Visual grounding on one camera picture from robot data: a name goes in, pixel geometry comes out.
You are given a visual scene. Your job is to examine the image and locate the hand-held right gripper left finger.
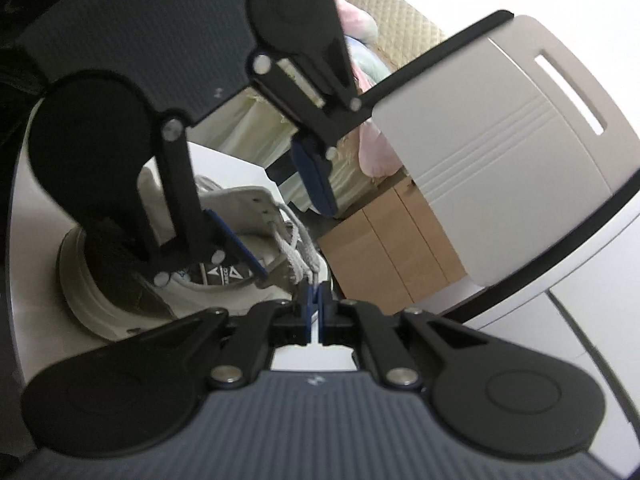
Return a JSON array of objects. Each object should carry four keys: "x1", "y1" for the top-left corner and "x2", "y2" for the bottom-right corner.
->
[{"x1": 141, "y1": 282, "x2": 317, "y2": 390}]

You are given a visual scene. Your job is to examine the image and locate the pastel pillow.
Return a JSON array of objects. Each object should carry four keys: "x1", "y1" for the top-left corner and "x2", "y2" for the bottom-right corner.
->
[{"x1": 345, "y1": 35, "x2": 396, "y2": 88}]

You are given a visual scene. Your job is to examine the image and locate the white shoelace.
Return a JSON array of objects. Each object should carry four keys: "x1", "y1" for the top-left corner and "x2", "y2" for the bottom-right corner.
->
[{"x1": 270, "y1": 202, "x2": 327, "y2": 346}]

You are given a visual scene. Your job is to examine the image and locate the wooden nightstand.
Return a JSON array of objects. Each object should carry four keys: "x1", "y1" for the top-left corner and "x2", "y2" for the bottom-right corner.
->
[{"x1": 317, "y1": 175, "x2": 469, "y2": 317}]

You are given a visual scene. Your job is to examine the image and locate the white wardrobe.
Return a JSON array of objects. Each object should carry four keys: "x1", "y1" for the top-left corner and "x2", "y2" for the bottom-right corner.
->
[{"x1": 450, "y1": 175, "x2": 640, "y2": 461}]

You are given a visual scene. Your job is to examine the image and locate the bed with lace bedspread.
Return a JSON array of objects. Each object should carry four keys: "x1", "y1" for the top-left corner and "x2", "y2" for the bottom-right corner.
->
[{"x1": 220, "y1": 0, "x2": 448, "y2": 221}]

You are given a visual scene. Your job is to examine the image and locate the brown and white sneaker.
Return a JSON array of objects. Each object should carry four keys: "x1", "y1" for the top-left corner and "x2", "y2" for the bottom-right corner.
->
[{"x1": 57, "y1": 164, "x2": 332, "y2": 347}]

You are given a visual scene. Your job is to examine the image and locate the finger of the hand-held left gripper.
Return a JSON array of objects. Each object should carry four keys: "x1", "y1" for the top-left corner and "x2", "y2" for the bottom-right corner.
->
[
  {"x1": 85, "y1": 119, "x2": 269, "y2": 288},
  {"x1": 251, "y1": 39, "x2": 372, "y2": 219}
]

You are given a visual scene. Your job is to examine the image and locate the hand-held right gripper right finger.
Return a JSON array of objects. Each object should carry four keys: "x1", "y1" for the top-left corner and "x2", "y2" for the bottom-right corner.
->
[{"x1": 316, "y1": 282, "x2": 489, "y2": 390}]

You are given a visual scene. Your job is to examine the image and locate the cream chair with black frame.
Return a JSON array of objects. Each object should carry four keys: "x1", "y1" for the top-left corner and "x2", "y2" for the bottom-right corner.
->
[{"x1": 5, "y1": 9, "x2": 640, "y2": 376}]

